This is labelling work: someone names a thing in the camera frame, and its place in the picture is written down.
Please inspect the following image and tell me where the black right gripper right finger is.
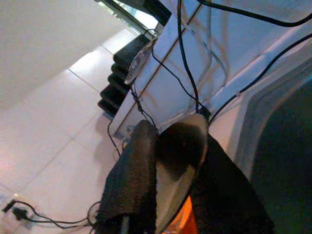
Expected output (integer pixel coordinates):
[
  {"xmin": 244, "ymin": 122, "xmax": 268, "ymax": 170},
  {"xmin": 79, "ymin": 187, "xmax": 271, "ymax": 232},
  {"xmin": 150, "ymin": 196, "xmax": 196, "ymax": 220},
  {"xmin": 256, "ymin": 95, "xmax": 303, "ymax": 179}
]
[{"xmin": 192, "ymin": 136, "xmax": 273, "ymax": 234}]

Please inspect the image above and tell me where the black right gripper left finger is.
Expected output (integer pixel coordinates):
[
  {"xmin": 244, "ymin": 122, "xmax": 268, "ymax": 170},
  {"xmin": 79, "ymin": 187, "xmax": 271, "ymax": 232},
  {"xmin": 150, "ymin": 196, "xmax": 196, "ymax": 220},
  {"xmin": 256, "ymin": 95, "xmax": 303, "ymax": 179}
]
[{"xmin": 96, "ymin": 119, "xmax": 159, "ymax": 234}]

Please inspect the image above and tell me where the stainless steel sink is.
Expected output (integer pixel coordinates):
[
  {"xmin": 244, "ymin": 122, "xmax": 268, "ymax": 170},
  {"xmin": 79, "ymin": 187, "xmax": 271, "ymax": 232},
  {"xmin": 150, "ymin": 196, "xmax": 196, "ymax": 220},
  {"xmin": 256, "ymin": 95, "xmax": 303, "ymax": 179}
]
[{"xmin": 234, "ymin": 56, "xmax": 312, "ymax": 234}]

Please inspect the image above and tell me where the black stepped rack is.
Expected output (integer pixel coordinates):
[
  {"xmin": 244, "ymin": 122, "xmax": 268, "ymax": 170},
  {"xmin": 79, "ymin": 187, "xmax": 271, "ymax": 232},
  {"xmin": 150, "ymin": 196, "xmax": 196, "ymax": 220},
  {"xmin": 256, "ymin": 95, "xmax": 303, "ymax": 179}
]
[{"xmin": 97, "ymin": 34, "xmax": 148, "ymax": 119}]

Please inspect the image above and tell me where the clear plastic holder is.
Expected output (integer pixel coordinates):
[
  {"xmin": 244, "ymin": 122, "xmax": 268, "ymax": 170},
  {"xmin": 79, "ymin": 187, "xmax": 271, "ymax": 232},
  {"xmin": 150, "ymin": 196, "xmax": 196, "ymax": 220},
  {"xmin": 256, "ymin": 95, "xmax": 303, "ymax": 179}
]
[{"xmin": 124, "ymin": 40, "xmax": 156, "ymax": 86}]

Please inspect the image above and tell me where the black cable with plug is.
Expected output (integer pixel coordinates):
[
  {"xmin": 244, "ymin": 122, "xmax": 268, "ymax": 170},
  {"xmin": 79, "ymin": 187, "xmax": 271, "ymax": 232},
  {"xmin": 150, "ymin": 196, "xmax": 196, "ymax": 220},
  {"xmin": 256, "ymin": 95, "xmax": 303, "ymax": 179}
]
[{"xmin": 2, "ymin": 199, "xmax": 99, "ymax": 230}]

